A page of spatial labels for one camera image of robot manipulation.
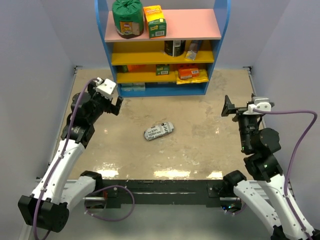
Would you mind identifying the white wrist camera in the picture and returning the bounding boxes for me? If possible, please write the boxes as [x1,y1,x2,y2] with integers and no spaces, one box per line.
[95,77,117,101]
[243,93,275,115]

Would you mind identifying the silver foil pouch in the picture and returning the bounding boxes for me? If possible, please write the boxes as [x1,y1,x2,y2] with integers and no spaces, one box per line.
[185,40,203,61]

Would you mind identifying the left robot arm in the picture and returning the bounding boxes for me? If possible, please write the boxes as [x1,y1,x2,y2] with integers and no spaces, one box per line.
[18,91,123,233]

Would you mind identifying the orange packet left shelf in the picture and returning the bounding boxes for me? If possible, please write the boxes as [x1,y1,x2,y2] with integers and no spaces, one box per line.
[121,64,146,73]

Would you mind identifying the patterned sunglasses case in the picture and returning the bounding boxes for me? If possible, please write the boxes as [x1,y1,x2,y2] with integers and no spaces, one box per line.
[144,122,175,141]

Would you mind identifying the yellow snack bag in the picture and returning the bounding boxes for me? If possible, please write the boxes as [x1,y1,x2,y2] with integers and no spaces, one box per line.
[174,69,210,85]

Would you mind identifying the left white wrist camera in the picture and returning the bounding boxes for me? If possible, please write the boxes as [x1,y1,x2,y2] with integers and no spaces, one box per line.
[95,77,117,101]

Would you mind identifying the purple cable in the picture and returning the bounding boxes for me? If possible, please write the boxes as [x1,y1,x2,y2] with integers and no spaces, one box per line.
[32,77,101,240]
[253,108,318,240]

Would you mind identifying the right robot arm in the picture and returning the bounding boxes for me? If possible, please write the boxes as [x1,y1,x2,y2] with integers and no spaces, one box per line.
[221,94,320,240]

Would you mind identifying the orange green sponge box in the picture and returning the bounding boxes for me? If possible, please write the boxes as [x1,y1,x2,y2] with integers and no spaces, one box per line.
[143,5,167,39]

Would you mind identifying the teal tissue packs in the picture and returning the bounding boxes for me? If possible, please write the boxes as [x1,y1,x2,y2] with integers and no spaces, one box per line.
[120,82,146,92]

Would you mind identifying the green toilet paper pack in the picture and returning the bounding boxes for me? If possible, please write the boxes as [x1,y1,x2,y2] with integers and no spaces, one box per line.
[112,0,144,39]

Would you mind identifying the small green box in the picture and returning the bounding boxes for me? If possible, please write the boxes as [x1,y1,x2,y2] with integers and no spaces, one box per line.
[155,64,170,76]

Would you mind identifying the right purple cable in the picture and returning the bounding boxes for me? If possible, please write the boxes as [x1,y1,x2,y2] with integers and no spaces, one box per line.
[253,108,318,240]

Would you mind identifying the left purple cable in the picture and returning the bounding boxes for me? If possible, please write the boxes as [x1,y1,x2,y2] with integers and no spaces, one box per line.
[32,77,101,240]

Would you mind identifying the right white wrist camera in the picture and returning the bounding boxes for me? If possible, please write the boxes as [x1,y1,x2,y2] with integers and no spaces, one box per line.
[243,93,275,115]

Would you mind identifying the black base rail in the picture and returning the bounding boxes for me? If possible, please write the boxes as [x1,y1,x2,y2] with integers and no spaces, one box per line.
[84,178,243,210]

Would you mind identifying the blue shelf unit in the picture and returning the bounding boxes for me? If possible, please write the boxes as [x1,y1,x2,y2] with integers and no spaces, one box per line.
[94,0,231,98]

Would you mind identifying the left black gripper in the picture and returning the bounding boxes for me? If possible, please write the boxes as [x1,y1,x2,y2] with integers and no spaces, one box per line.
[88,80,123,124]

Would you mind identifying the black labelled can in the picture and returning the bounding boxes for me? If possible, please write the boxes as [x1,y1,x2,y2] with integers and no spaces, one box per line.
[164,40,186,57]

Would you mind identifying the orange box on shelf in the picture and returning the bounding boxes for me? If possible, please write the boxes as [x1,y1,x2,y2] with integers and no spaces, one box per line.
[177,63,200,80]

